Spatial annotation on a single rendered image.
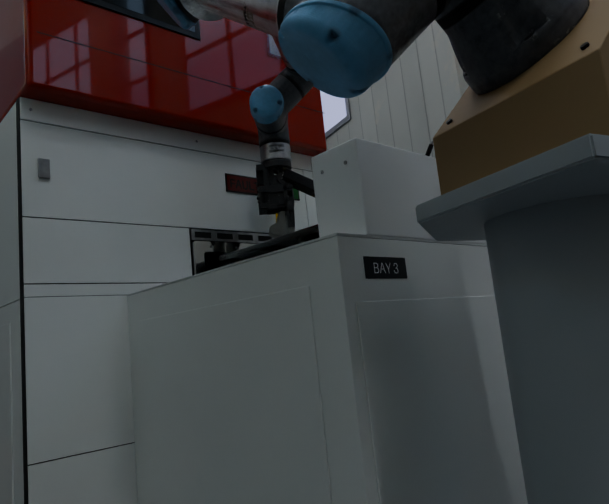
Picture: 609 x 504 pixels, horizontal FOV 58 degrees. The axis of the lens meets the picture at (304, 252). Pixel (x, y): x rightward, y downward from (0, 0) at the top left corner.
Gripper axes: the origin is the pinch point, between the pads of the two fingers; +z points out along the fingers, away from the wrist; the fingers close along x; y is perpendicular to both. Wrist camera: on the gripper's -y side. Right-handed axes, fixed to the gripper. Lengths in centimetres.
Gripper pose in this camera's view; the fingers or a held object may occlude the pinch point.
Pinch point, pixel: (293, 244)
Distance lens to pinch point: 129.4
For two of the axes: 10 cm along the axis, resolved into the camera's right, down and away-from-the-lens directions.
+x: 1.2, -1.7, -9.8
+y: -9.9, 0.8, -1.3
